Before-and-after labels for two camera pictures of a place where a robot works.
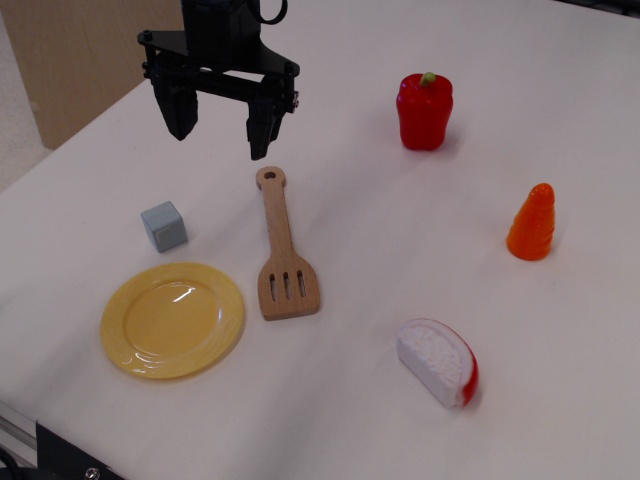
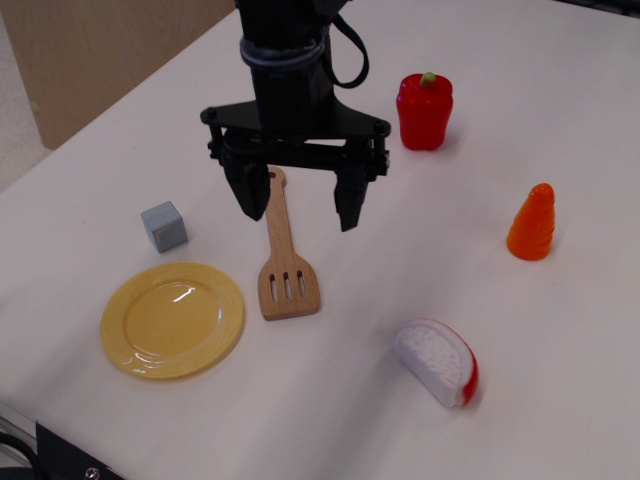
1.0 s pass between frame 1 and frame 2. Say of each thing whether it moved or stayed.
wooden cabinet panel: stayed
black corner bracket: stayed
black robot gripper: moved
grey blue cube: stayed
